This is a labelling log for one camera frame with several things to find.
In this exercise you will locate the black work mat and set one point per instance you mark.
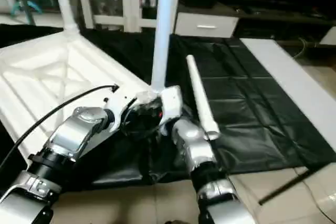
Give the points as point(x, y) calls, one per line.
point(247, 108)

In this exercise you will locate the white drawer unit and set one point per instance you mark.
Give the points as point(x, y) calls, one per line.
point(207, 24)

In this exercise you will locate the teal stand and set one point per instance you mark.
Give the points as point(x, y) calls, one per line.
point(27, 6)

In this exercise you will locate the white plastic table top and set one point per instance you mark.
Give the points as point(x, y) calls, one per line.
point(52, 77)

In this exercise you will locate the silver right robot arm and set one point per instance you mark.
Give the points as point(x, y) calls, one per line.
point(202, 161)

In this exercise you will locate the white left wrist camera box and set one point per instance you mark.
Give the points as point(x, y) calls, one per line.
point(122, 106)

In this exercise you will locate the white plastic table leg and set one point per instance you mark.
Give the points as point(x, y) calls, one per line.
point(164, 30)
point(202, 98)
point(65, 1)

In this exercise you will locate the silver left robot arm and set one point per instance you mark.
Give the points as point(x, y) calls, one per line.
point(68, 140)

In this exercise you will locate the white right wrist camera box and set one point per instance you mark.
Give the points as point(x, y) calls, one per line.
point(170, 106)

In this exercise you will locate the black tripod leg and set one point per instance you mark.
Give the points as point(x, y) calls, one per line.
point(289, 187)

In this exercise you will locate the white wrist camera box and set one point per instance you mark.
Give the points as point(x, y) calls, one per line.
point(170, 106)
point(122, 106)

